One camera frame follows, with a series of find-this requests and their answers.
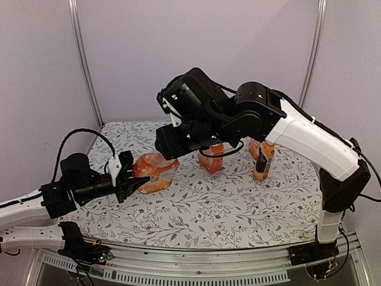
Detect orange bottle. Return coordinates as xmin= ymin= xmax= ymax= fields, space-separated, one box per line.
xmin=198 ymin=144 xmax=224 ymax=174
xmin=133 ymin=153 xmax=180 ymax=195
xmin=249 ymin=138 xmax=261 ymax=161

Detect aluminium frame post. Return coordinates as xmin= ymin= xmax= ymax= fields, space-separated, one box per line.
xmin=68 ymin=0 xmax=104 ymax=127
xmin=298 ymin=0 xmax=327 ymax=108

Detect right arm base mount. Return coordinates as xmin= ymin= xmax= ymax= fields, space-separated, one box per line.
xmin=288 ymin=240 xmax=339 ymax=266

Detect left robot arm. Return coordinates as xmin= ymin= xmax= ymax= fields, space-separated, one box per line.
xmin=1 ymin=151 xmax=149 ymax=259

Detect right aluminium frame post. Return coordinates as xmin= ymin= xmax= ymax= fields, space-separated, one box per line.
xmin=298 ymin=0 xmax=327 ymax=108

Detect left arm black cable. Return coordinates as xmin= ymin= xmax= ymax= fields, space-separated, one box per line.
xmin=50 ymin=128 xmax=117 ymax=184

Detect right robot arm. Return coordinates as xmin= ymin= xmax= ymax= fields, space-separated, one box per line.
xmin=155 ymin=67 xmax=370 ymax=260

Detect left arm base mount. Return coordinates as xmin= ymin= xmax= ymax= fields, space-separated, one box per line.
xmin=57 ymin=222 xmax=113 ymax=265

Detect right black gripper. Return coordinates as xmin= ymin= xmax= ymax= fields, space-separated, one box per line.
xmin=154 ymin=113 xmax=230 ymax=160

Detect left aluminium frame post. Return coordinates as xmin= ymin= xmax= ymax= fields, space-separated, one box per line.
xmin=68 ymin=0 xmax=104 ymax=127

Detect floral table mat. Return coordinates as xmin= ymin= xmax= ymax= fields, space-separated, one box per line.
xmin=58 ymin=120 xmax=325 ymax=250

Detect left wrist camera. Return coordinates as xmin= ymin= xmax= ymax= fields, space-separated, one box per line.
xmin=105 ymin=151 xmax=133 ymax=186

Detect dark label tea bottle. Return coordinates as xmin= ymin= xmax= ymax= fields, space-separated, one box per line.
xmin=253 ymin=141 xmax=275 ymax=181

